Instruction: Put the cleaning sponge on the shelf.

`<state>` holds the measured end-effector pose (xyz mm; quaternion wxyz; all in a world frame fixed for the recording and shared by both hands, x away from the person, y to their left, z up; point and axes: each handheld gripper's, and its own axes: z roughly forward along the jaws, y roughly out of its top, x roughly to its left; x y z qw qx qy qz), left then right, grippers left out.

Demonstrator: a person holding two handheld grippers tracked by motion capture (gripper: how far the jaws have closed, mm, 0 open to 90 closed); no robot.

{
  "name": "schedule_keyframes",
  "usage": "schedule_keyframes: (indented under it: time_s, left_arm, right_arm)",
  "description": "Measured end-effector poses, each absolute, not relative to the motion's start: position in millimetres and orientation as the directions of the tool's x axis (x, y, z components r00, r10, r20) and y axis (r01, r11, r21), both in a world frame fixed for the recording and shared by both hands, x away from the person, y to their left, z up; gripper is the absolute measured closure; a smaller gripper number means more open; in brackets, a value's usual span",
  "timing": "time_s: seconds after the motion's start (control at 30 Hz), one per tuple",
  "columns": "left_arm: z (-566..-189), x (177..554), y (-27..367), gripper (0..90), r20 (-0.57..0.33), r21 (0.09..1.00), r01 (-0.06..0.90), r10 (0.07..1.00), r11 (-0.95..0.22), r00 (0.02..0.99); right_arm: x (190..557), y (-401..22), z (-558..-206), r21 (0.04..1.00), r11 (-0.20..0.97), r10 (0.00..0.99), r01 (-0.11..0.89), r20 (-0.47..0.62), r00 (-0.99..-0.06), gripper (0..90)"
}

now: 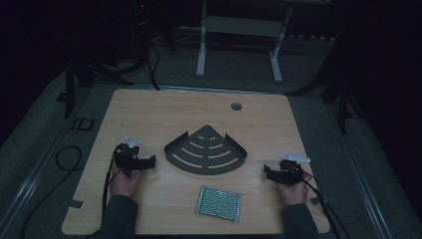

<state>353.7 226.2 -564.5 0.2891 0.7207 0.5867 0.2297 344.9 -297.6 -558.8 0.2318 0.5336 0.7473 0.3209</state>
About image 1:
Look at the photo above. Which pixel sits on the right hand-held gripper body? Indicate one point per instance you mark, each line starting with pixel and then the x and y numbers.
pixel 288 171

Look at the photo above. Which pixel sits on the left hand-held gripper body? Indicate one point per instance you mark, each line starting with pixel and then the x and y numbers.
pixel 129 156

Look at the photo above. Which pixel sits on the person's right hand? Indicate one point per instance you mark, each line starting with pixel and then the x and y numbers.
pixel 294 191

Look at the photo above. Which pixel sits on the person's left hand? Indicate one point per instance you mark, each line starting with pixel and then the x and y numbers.
pixel 125 184

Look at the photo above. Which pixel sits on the dark corner shelf tray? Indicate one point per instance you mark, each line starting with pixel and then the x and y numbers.
pixel 205 151

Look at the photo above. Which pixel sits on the green scouring pad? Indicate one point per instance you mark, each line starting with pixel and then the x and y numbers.
pixel 219 203

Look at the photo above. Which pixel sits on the black stand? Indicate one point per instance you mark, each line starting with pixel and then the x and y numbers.
pixel 343 99
pixel 78 83

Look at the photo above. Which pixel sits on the white metal table frame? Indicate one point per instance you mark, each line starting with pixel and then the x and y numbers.
pixel 241 40

